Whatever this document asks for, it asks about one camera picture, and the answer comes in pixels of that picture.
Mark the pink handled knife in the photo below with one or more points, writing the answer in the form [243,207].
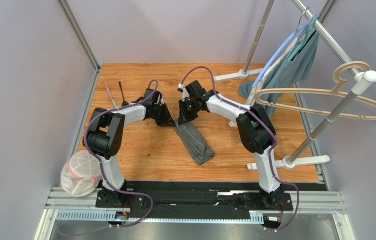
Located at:
[111,97]

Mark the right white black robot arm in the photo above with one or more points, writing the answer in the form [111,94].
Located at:
[257,133]

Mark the metal clothes rack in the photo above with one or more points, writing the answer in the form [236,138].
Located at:
[290,162]

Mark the wooden clothes hanger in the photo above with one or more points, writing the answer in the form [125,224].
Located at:
[331,96]

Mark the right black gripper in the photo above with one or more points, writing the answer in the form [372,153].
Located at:
[185,113]

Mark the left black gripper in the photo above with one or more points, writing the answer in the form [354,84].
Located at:
[167,121]

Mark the black spoon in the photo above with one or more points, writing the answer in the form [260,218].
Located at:
[124,102]

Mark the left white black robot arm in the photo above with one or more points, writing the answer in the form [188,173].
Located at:
[103,136]

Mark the blue clothes hanger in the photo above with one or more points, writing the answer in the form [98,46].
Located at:
[274,53]

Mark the white mesh laundry bag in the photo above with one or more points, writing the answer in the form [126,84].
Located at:
[81,175]

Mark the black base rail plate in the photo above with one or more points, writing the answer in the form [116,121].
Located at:
[195,200]

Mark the grey stitched cloth napkin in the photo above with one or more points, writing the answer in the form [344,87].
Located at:
[194,142]

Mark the teal hanging garment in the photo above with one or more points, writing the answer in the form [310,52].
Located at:
[292,65]

